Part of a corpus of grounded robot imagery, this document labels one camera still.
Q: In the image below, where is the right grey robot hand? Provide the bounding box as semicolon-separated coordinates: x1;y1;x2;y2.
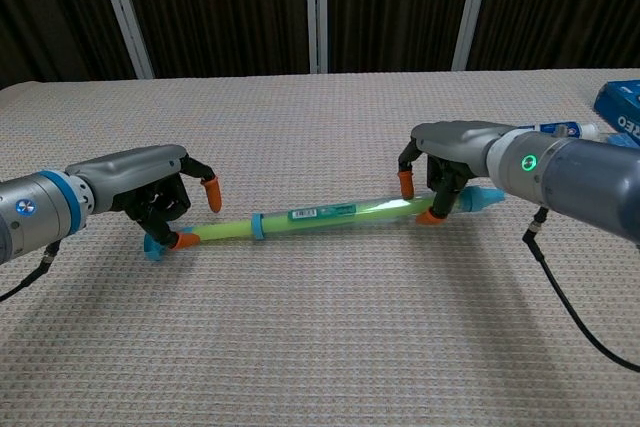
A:
397;120;511;226

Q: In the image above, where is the green blue water pump toy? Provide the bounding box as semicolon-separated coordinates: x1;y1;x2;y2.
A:
142;185;505;262

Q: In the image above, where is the beige woven tablecloth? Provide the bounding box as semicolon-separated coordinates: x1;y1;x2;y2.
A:
0;66;640;427

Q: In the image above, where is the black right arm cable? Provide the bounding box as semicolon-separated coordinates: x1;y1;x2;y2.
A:
521;206;640;374

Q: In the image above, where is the small light blue packet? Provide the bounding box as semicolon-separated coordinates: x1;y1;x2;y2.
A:
602;130;639;149

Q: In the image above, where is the blue Oreo cookie box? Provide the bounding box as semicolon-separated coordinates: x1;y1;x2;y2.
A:
593;79;640;148

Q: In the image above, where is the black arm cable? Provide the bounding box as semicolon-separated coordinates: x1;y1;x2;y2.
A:
0;239;64;303
521;206;640;374

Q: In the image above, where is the dark screen panel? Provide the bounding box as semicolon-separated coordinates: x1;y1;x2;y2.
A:
0;0;139;91
467;0;640;71
114;0;311;79
327;0;481;73

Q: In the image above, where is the white screen frame post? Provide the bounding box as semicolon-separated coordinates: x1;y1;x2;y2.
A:
303;0;330;74
92;0;155;80
451;0;496;72

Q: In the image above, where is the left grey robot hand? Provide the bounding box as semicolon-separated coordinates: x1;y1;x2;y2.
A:
64;144;223;252

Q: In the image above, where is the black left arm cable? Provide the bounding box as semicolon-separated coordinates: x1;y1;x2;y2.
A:
0;239;64;303

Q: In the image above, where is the white blue toothpaste tube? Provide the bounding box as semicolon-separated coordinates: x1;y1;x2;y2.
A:
519;120;599;140

